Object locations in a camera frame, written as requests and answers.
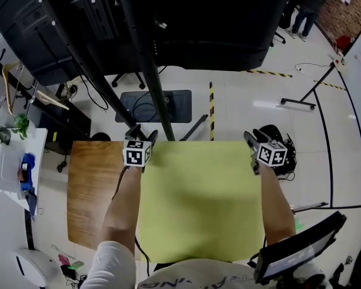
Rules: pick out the black display stand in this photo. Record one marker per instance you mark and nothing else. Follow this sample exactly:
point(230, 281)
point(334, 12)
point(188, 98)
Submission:
point(156, 101)

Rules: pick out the wooden table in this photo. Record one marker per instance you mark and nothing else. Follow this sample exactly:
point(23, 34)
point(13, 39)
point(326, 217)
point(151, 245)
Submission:
point(90, 191)

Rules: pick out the yellow-green cloth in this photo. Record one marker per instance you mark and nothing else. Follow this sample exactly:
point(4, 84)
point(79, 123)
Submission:
point(198, 203)

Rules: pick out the black screen device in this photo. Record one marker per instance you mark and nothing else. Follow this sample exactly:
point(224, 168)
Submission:
point(301, 248)

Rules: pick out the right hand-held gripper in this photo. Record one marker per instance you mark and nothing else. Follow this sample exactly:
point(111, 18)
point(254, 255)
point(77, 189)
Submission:
point(272, 155)

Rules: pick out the white side table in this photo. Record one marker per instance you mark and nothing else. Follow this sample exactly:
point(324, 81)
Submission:
point(39, 149)

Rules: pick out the blue cloth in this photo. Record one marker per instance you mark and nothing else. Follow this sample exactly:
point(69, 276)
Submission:
point(28, 161)

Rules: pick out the person's left forearm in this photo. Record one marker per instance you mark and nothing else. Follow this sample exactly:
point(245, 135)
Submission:
point(123, 209)

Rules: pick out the white rounded bin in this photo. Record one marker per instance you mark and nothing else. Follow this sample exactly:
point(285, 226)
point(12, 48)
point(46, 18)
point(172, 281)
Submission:
point(33, 269)

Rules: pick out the person's right forearm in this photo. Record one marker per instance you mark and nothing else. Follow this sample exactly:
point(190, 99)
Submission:
point(276, 206)

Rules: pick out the red box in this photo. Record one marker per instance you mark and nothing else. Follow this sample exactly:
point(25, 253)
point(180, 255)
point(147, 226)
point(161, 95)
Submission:
point(344, 43)

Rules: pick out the pink item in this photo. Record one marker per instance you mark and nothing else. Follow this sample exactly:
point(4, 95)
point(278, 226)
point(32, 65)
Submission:
point(63, 259)

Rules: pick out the large black display screen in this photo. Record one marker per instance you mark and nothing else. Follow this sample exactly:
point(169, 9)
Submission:
point(198, 26)

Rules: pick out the green flat item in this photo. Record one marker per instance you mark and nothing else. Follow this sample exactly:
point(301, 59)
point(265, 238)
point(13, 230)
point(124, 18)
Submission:
point(76, 264)

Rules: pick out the green potted plant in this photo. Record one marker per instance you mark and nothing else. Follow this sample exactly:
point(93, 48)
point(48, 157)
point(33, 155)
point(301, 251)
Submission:
point(21, 125)

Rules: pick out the white clothes hanger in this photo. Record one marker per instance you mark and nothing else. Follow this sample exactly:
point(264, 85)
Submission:
point(7, 86)

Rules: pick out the black coat rack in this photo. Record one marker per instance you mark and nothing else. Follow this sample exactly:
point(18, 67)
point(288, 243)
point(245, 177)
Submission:
point(33, 95)

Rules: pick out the yellow black floor tape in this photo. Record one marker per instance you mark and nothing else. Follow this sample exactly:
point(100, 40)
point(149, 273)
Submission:
point(331, 85)
point(267, 73)
point(211, 110)

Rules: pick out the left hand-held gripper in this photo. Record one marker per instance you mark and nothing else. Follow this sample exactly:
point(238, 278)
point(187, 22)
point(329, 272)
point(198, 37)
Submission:
point(136, 155)

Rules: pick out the person's white t-shirt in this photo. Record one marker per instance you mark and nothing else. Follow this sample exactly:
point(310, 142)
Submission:
point(198, 275)

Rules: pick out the white plastic box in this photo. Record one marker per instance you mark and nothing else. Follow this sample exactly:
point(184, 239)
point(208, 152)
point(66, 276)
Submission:
point(9, 170)

